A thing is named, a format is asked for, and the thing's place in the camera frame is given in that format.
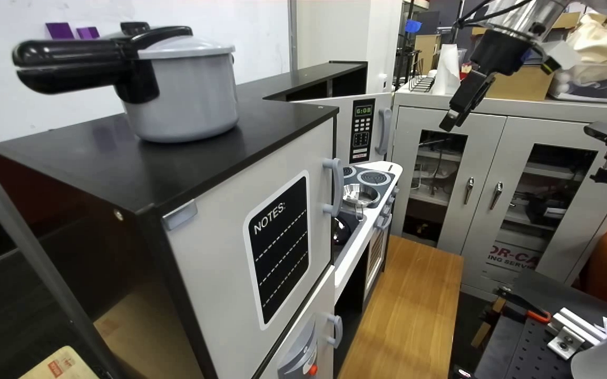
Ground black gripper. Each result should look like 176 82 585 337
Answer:
436 27 535 135

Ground grey toy microwave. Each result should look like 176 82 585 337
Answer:
293 92 397 166

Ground grey metal cabinet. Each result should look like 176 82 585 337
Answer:
386 91 607 302

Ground grey glass cabinet door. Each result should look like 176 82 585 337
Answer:
389 108 509 253
460 114 607 283

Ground fridge door with grey dispenser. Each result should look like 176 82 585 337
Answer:
256 265 346 379

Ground white paper roll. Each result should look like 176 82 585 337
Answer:
431 41 464 97

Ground brown cardboard box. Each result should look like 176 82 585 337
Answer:
487 62 558 100

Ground flat cardboard piece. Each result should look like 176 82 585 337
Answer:
553 9 584 34

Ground clear plastic storage bin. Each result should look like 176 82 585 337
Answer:
553 61 607 106

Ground beige cloth bag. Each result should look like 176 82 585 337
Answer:
565 1 607 70

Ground light wooden floor board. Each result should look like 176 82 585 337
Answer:
337 233 465 379

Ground black perforated table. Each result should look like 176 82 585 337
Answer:
449 270 607 379

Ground silver metal clamp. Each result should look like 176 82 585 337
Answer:
545 305 607 360

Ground grey toy pressure cooker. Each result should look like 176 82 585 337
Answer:
11 20 241 145

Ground white black toy kitchen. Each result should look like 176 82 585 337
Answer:
0 59 405 379

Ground yellow labelled box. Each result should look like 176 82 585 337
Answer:
18 343 102 379

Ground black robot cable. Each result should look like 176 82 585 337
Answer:
450 0 530 34

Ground orange handled tool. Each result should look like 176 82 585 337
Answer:
495 286 555 326

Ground dark metal shelf frame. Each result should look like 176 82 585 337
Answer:
0 103 130 379

